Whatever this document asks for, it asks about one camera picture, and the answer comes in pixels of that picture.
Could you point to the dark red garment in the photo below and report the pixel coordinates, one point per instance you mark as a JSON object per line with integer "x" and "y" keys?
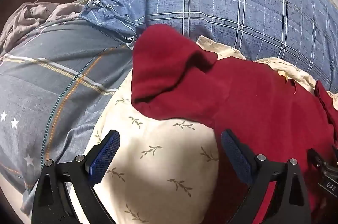
{"x": 237, "y": 97}

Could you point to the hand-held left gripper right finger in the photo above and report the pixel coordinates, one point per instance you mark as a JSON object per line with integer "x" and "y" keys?
{"x": 236, "y": 158}

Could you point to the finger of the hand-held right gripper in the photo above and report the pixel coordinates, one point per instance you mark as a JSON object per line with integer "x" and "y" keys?
{"x": 317, "y": 159}

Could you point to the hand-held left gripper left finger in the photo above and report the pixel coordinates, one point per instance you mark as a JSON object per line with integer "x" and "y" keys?
{"x": 103, "y": 158}

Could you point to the cream leaf-print sheet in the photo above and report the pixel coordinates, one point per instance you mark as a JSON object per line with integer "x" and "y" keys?
{"x": 158, "y": 160}

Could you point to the grey crumpled cloth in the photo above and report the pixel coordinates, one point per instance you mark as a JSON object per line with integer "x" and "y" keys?
{"x": 26, "y": 18}

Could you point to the grey plaid duvet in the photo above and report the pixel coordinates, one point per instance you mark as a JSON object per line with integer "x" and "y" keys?
{"x": 39, "y": 86}

